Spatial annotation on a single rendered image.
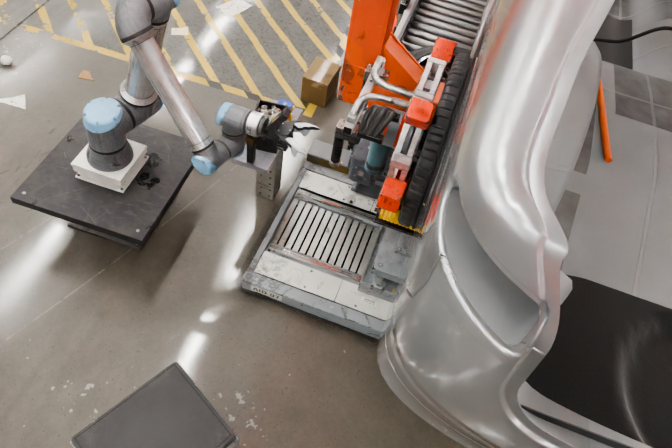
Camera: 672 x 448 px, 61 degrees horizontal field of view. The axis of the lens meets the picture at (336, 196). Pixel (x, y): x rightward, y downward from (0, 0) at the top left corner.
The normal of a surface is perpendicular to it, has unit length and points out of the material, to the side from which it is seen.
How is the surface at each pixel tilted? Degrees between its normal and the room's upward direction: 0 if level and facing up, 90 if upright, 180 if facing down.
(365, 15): 90
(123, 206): 0
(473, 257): 15
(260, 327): 0
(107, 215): 0
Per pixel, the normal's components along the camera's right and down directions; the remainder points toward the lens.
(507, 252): -0.69, 0.22
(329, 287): 0.13, -0.63
